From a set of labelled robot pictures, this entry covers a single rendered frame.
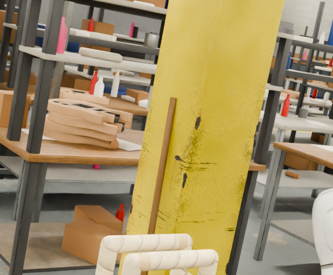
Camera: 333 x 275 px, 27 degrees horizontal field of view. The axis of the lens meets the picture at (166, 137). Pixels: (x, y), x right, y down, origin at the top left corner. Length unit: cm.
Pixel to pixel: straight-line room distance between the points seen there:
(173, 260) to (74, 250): 252
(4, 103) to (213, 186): 169
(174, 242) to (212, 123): 95
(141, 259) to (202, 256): 13
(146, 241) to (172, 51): 113
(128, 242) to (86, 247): 240
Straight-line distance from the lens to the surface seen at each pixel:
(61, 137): 358
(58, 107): 360
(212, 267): 127
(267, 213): 513
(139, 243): 126
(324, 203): 153
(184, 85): 222
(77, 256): 370
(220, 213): 233
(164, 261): 120
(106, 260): 124
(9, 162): 547
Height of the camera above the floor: 160
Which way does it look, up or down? 9 degrees down
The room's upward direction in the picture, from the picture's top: 11 degrees clockwise
